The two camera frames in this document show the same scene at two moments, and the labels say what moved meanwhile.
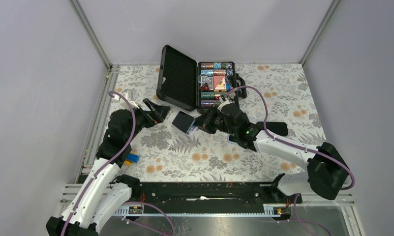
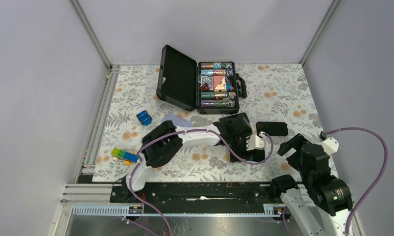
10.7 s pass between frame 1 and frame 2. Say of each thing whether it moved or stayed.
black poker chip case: stayed
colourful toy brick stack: stayed
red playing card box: stayed
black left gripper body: moved
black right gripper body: moved
